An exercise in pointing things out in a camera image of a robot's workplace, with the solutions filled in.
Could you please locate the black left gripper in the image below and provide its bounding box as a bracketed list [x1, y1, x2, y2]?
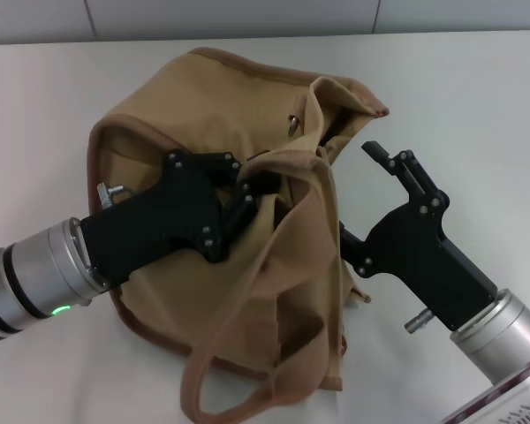
[79, 151, 283, 292]

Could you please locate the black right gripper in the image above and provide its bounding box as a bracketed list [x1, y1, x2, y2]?
[337, 140, 499, 332]

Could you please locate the khaki canvas food bag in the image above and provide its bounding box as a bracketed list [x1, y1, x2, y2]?
[87, 47, 390, 413]

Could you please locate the silver right wrist connector plug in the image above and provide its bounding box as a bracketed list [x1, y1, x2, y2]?
[403, 308, 435, 334]

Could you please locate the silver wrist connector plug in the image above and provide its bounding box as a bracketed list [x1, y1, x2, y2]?
[95, 182, 134, 209]
[403, 308, 435, 334]

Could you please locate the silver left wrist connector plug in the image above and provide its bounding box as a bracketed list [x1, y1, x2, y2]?
[95, 182, 134, 209]

